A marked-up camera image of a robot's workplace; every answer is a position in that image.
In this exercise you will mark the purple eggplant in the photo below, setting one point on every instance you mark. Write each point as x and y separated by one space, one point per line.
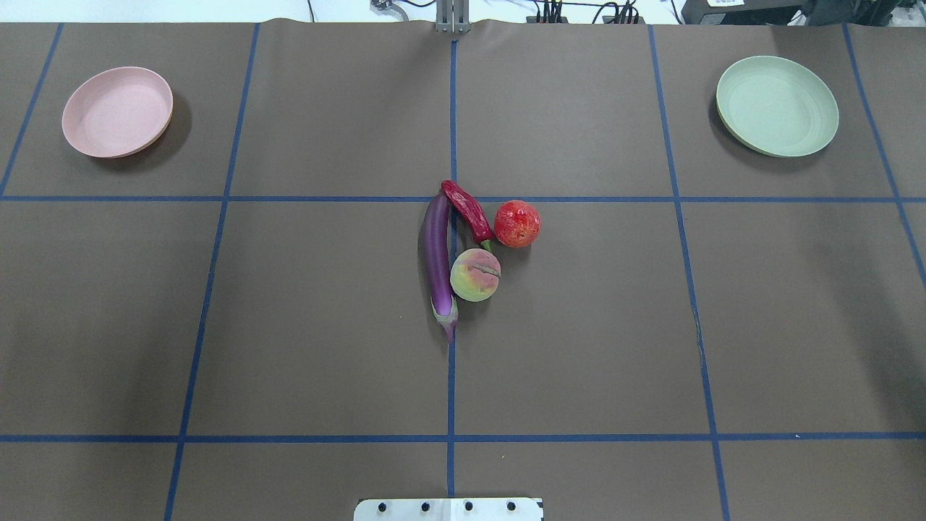
435 250

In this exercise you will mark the red pomegranate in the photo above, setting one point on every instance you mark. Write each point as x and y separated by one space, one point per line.
517 223

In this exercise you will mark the peach fruit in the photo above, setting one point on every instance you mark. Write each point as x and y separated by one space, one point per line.
475 275

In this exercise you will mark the red chili pepper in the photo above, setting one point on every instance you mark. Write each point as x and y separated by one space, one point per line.
472 212

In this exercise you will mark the green plate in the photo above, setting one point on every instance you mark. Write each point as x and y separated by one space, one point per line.
777 107

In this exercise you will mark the pink plate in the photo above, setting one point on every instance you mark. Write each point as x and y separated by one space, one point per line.
118 112

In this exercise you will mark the aluminium frame post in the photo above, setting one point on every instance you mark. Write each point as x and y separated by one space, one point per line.
453 16

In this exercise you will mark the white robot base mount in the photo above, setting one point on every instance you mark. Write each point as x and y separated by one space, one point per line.
488 508

